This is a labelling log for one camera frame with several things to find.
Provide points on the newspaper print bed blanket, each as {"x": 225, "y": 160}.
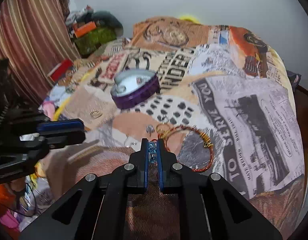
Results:
{"x": 225, "y": 94}

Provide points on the silver flower earring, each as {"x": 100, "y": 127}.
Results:
{"x": 150, "y": 129}

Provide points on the gold square earring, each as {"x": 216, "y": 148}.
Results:
{"x": 96, "y": 114}

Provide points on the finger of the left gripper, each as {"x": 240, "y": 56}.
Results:
{"x": 54, "y": 126}
{"x": 62, "y": 138}

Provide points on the red and white box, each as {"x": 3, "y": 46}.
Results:
{"x": 59, "y": 70}

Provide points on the orange box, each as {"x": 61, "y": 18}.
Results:
{"x": 84, "y": 29}

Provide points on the green patterned cloth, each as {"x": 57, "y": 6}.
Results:
{"x": 90, "y": 42}

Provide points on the striped red curtain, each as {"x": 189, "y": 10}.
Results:
{"x": 34, "y": 38}

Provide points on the brown wooden door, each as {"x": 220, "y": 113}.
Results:
{"x": 301, "y": 104}

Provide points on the yellow object behind bed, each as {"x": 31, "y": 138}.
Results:
{"x": 189, "y": 18}

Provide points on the pink object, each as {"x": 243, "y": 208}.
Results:
{"x": 9, "y": 221}

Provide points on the blue crystal jewelry piece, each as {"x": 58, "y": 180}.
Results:
{"x": 152, "y": 152}

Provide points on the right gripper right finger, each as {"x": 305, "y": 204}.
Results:
{"x": 209, "y": 207}

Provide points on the person's left hand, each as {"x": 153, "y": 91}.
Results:
{"x": 18, "y": 187}

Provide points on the purple heart-shaped tin box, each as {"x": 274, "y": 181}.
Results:
{"x": 134, "y": 86}

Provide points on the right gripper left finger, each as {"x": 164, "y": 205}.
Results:
{"x": 95, "y": 207}

